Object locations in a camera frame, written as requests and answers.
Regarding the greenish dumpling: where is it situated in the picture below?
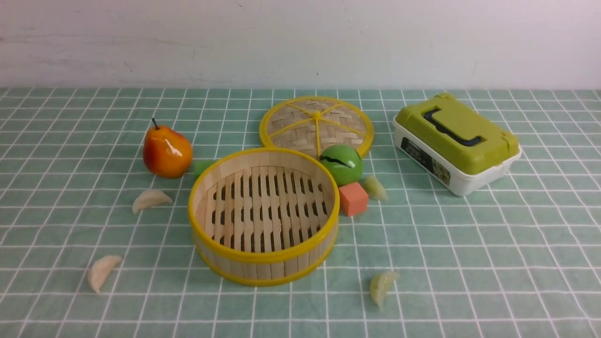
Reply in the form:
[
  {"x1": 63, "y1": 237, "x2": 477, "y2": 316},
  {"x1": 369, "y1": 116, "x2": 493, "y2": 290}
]
[
  {"x1": 362, "y1": 175, "x2": 388, "y2": 201},
  {"x1": 370, "y1": 271, "x2": 400, "y2": 311}
]

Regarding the white dumpling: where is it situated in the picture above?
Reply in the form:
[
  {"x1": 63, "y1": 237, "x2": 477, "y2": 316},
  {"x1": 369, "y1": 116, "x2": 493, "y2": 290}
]
[
  {"x1": 132, "y1": 190, "x2": 173, "y2": 215},
  {"x1": 87, "y1": 255, "x2": 123, "y2": 294}
]

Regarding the woven bamboo steamer lid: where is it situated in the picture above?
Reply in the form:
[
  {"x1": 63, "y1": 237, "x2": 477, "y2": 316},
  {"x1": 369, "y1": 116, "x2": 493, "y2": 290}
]
[{"x1": 258, "y1": 96, "x2": 374, "y2": 158}]

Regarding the bamboo steamer tray yellow rim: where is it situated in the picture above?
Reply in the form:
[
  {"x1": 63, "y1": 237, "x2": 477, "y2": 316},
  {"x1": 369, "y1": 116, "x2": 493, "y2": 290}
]
[{"x1": 187, "y1": 147, "x2": 340, "y2": 286}]

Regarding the orange pink cube block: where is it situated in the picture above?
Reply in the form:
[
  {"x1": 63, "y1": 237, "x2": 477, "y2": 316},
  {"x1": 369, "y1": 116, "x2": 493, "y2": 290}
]
[{"x1": 339, "y1": 182, "x2": 369, "y2": 217}]

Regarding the green cube block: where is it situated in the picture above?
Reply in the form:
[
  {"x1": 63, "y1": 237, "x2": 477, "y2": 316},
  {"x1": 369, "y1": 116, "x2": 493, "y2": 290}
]
[{"x1": 193, "y1": 160, "x2": 216, "y2": 179}]

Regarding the orange red toy pear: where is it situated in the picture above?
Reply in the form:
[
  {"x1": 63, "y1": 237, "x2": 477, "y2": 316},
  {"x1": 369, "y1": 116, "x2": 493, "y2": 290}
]
[{"x1": 142, "y1": 117, "x2": 193, "y2": 179}]

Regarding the green white lunch box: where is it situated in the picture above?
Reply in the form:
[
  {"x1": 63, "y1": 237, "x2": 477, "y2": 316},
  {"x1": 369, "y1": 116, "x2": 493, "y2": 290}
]
[{"x1": 392, "y1": 92, "x2": 522, "y2": 196}]

